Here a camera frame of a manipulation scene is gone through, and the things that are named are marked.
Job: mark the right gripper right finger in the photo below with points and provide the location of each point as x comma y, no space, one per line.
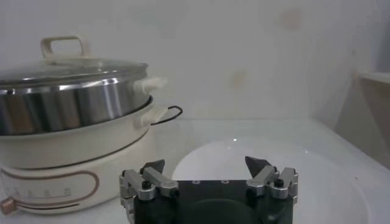
262,179

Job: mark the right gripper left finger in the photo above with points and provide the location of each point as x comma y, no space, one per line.
158,181

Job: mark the round glass pot lid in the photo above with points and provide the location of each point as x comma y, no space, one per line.
76,68

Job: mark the round white plate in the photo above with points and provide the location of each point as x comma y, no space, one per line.
320,182

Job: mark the cream electric cooker base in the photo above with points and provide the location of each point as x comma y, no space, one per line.
76,170

